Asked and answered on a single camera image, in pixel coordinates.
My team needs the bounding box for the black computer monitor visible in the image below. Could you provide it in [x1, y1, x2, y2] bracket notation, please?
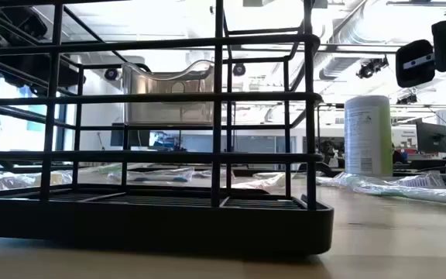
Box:
[415, 120, 446, 154]

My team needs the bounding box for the clear plastic cup insert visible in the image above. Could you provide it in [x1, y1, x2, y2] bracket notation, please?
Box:
[121, 60, 215, 126]

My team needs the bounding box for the black wire organizer rack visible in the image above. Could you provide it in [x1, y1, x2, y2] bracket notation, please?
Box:
[0, 0, 335, 257]

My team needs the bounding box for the pink purple wrapped toothbrush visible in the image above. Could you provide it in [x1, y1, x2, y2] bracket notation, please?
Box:
[194, 168, 224, 178]

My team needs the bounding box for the orange wrapped toothbrush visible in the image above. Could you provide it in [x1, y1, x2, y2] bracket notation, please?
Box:
[0, 170, 74, 194]

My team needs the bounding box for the dark blue toothbrush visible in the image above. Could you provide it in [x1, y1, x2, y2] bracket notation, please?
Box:
[106, 166, 196, 184]

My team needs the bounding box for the red wrapped toothbrush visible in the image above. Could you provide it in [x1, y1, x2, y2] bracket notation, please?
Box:
[230, 172, 288, 191]

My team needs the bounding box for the white wipes canister green label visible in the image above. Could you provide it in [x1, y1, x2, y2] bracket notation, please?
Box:
[343, 95, 394, 178]

